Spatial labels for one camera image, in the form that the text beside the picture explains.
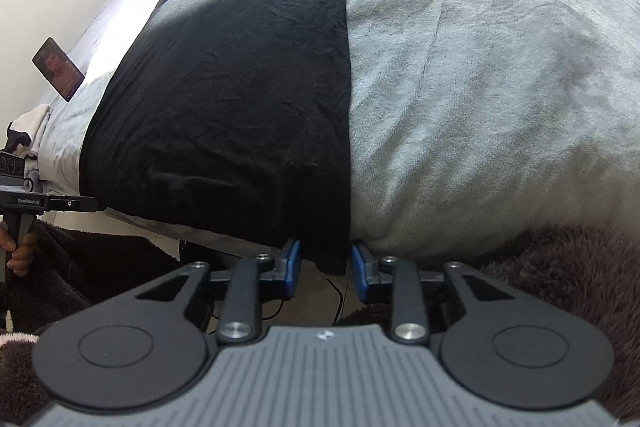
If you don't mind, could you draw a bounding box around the person's left hand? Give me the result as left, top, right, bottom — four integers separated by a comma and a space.
0, 227, 37, 277

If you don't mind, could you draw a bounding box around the black smartphone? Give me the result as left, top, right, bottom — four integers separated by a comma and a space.
31, 37, 86, 102

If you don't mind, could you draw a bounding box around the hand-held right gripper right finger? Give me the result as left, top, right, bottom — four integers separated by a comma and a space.
350, 241, 506, 342

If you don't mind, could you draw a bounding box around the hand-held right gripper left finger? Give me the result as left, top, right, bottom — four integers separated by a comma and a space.
135, 238, 302, 342

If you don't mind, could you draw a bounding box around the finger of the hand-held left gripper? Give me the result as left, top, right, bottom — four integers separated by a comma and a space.
47, 194, 107, 214

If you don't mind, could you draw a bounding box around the white printed cloth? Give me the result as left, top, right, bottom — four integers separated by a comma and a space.
6, 103, 53, 180

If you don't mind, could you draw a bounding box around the black cable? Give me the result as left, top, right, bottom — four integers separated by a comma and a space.
215, 277, 353, 333

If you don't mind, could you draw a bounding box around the dark brown fleece garment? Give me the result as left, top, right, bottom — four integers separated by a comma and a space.
0, 219, 640, 427

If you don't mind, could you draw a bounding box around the black t-shirt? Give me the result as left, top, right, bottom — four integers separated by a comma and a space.
80, 0, 353, 277

